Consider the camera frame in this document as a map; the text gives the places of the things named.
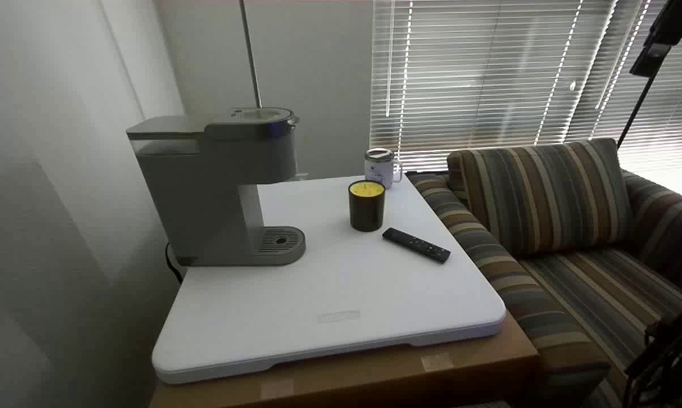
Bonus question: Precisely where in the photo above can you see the grey coffee maker lid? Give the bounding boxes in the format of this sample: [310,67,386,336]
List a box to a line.
[229,105,302,129]

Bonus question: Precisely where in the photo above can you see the dark candle jar yellow wax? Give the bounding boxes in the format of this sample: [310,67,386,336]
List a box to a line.
[348,177,388,234]

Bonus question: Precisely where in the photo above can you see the black remote control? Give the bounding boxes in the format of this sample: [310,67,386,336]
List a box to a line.
[382,227,454,266]

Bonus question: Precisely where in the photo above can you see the white window blinds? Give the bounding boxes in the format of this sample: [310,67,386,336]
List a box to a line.
[370,0,682,194]

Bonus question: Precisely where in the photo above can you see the striped sofa cushion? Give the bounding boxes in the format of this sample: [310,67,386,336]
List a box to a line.
[447,137,634,258]

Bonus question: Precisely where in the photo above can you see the striped sofa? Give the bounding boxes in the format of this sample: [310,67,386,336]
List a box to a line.
[406,161,682,408]

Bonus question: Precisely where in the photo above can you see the black power cord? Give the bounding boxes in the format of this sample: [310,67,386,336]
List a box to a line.
[164,237,188,283]

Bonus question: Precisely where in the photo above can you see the black metal frame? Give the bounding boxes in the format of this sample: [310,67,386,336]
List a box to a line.
[621,285,682,408]

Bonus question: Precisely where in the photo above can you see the black camera stand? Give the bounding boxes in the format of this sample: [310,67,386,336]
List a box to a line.
[616,0,682,149]

